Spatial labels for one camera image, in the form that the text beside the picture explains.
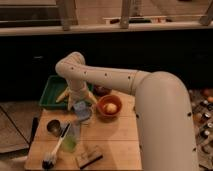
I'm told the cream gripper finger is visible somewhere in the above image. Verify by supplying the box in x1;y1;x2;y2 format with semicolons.
88;92;97;104
67;91;74;111

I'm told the blue sponge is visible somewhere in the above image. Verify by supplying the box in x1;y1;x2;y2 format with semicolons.
74;101;87;114

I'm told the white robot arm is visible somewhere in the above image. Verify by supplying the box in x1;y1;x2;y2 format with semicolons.
55;52;199;171

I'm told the white paper cup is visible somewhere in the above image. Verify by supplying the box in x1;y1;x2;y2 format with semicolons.
77;107;92;123

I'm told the yellow peeler in tray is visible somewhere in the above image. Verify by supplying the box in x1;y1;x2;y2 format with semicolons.
56;88;69;103

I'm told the dark brown bowl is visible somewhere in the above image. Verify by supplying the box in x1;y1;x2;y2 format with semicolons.
94;85;111;96

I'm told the yellow round fruit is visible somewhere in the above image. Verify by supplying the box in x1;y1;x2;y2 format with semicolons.
105;103;117;114

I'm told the green plastic tray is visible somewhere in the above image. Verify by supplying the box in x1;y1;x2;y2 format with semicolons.
39;74;95;110

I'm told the orange bowl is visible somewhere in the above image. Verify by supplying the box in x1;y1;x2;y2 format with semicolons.
96;94;122;118

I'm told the clear glass green liquid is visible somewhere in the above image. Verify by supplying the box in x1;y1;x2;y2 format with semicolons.
61;123;80;153

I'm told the wooden board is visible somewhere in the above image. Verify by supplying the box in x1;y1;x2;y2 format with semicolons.
25;91;142;171

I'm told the wooden block eraser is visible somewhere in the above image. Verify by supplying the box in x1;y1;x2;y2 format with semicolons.
76;146;103;169

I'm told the white handled dish brush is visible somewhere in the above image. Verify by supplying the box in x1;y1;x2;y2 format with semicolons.
42;123;70;171

